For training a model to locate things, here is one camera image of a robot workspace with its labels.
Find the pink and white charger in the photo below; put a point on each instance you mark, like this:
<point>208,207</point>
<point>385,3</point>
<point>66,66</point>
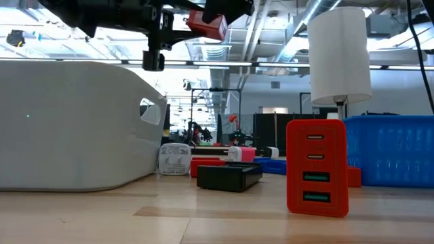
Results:
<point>245,154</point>

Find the black room partition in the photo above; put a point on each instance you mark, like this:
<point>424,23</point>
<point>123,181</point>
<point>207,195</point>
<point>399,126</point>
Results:
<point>288,132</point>

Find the black metal rack frame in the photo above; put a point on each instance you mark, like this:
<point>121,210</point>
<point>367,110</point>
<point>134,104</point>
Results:
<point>217,90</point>

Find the white plug adapter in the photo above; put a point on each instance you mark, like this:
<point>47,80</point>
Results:
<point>174,159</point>

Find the blue perforated plastic basket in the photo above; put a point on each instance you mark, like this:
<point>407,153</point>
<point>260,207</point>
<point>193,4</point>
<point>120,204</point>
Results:
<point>390,152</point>

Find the white lamp shade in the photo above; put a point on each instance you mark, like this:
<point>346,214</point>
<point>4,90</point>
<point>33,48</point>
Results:
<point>339,54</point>

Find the grey plastic storage bin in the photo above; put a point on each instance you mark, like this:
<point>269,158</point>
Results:
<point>68,128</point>

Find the black and white adapter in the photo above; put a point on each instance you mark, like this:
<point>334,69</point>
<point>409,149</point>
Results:
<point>271,152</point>

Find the small red plug charger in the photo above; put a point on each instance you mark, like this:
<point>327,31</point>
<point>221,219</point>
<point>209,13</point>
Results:
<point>207,25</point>

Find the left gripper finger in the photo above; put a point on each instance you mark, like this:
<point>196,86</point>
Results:
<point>230,6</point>
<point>179,35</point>

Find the black ceiling camera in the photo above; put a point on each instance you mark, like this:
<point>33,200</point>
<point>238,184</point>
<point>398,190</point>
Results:
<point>15,38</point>

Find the large red USB charger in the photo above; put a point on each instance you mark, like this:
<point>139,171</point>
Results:
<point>295,169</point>

